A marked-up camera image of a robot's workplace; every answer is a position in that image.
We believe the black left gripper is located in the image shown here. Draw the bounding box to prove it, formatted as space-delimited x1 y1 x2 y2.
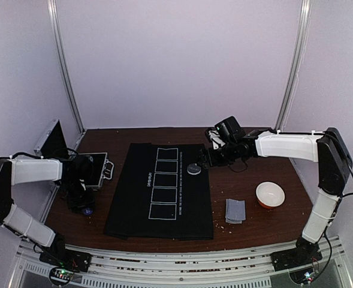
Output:
61 179 95 214

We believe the dark dealer button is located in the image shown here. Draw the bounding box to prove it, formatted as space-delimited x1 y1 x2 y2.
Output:
187 163 201 175

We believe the purple small blind button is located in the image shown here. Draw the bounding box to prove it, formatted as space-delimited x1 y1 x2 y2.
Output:
82 208 93 215

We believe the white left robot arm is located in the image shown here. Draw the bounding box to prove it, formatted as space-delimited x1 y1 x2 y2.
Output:
0 153 95 271

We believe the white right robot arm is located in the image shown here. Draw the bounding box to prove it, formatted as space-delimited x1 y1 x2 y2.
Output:
191 116 353 271

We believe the aluminium poker chip case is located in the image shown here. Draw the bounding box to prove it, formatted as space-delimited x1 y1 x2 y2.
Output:
34 119 114 191

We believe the black poker play mat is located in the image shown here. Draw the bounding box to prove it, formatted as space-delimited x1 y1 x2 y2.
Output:
104 143 213 240

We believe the orange white bowl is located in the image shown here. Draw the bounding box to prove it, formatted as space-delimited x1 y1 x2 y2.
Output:
255 182 285 209

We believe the aluminium frame post left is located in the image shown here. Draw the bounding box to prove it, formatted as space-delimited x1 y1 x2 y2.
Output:
47 0 86 134

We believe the aluminium frame post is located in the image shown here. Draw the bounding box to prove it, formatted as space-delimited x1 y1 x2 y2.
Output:
47 0 86 134
274 0 312 130

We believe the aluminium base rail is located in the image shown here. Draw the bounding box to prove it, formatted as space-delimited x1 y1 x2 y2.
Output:
14 235 345 288

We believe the aluminium frame post right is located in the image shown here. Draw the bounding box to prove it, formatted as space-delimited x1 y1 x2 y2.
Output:
274 0 312 130

